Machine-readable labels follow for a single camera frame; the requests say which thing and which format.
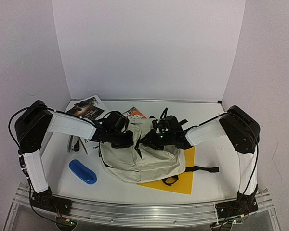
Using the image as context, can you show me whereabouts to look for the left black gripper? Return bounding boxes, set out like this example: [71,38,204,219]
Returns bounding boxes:
[107,129,133,149]

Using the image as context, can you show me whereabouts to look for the beige canvas backpack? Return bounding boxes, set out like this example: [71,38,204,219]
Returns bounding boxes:
[97,116,220,186]

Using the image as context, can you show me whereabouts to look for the white Decorate furniture book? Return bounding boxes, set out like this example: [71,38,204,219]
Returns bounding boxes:
[80,138,99,154]

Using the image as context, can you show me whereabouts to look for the silver metal stapler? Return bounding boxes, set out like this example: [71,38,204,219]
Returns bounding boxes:
[67,136,80,153]

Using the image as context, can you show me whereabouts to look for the blue glasses case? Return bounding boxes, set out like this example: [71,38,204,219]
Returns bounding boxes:
[69,159,97,185]

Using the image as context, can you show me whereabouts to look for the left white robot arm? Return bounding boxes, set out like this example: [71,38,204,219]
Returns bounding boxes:
[11,100,133,209]

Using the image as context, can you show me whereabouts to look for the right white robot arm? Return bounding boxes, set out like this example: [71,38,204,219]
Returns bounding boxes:
[139,105,261,198]

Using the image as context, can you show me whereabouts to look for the white palm leaf book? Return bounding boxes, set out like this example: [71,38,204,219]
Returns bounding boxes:
[74,95,109,120]

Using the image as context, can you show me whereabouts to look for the orange comic book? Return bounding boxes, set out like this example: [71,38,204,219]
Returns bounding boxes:
[123,107,146,119]

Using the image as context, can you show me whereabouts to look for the black Three Days book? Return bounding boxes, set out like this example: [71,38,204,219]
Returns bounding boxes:
[67,102,104,119]

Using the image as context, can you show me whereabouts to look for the yellow plastic folder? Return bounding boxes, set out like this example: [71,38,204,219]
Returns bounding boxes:
[136,146,196,195]

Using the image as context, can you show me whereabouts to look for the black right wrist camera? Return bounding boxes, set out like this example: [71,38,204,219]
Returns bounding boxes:
[152,107,188,133]

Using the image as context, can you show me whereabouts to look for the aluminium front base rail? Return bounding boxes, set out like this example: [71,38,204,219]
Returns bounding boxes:
[3,184,281,231]

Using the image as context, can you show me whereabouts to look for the aluminium table edge rail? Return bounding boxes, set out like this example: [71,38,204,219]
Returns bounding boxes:
[101,98,223,104]

